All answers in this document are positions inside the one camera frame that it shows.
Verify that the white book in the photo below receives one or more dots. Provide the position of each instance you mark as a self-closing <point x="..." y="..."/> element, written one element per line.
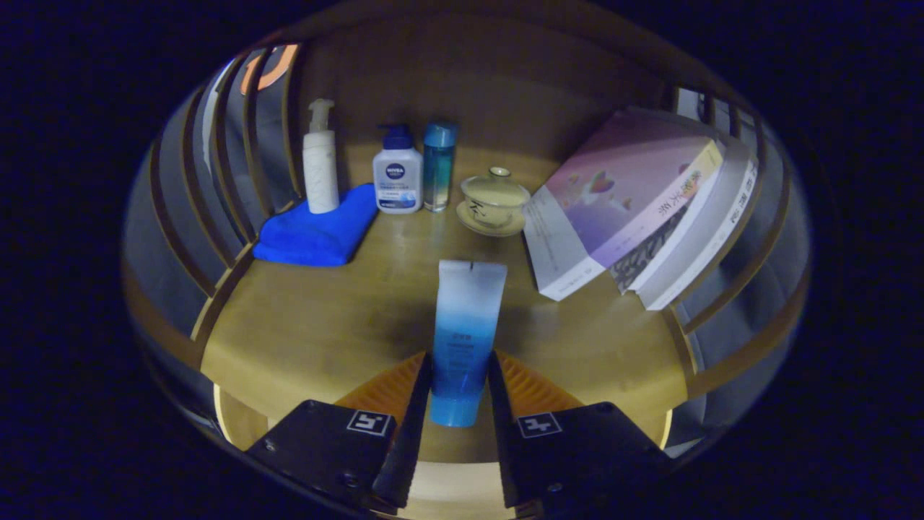
<point x="711" y="231"/>

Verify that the wooden cabinet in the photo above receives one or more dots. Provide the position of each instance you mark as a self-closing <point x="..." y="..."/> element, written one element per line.
<point x="491" y="79"/>

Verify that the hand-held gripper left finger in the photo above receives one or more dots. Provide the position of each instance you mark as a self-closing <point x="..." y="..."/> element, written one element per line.
<point x="325" y="440"/>

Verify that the purple cover book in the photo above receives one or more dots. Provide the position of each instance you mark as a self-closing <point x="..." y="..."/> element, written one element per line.
<point x="621" y="195"/>

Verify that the teal bottle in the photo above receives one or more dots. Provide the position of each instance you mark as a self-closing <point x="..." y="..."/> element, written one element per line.
<point x="439" y="170"/>

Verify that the blue folded cloth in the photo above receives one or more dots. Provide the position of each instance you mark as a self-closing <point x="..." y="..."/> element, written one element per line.
<point x="317" y="231"/>

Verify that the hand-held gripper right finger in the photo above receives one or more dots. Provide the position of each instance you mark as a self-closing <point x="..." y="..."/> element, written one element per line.
<point x="577" y="448"/>

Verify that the lidded ceramic tea cup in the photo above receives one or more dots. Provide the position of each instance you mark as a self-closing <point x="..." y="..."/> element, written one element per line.
<point x="493" y="201"/>

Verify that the blue and white tube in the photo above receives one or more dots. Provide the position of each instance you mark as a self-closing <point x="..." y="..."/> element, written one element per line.
<point x="465" y="325"/>

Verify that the white lotion bottle blue cap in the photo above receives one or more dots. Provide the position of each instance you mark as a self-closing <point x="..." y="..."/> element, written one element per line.
<point x="397" y="180"/>

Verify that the wooden countertop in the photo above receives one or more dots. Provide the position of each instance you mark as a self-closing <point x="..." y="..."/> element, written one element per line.
<point x="325" y="325"/>

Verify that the white pump bottle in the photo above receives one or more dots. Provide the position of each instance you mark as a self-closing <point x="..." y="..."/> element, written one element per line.
<point x="321" y="166"/>

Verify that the patterned cover book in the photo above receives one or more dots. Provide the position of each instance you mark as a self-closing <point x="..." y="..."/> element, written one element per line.
<point x="642" y="256"/>

